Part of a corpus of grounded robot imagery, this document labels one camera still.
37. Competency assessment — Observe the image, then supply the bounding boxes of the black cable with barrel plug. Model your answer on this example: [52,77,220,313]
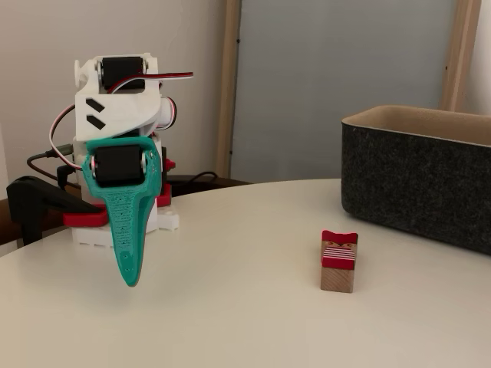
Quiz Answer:
[56,163,77,189]

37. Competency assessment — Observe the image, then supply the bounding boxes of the wooden block with red cat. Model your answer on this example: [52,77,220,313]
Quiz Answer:
[320,229,359,294]

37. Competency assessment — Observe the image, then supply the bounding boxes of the wooden frame with grey panel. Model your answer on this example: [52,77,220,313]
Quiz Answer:
[216,0,483,183]

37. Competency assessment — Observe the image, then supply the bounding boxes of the red white black servo cable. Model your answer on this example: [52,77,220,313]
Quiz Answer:
[103,71,195,96]
[48,102,86,170]

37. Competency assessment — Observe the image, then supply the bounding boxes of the dark grey felt basket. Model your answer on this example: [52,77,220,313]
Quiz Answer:
[340,105,491,256]

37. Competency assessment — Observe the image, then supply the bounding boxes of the thin black cable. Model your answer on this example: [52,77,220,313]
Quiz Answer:
[168,171,219,192]

